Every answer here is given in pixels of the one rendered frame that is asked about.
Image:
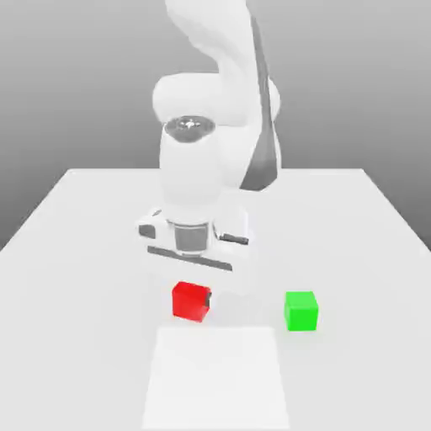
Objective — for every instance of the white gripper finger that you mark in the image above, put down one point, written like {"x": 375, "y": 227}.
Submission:
{"x": 208, "y": 299}

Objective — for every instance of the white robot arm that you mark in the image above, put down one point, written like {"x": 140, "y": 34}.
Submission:
{"x": 192, "y": 168}

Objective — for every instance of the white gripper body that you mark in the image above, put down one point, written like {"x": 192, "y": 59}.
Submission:
{"x": 192, "y": 266}

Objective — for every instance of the small red cube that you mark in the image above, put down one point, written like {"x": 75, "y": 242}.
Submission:
{"x": 188, "y": 301}

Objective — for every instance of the small green cube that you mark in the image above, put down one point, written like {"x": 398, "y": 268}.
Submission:
{"x": 300, "y": 311}

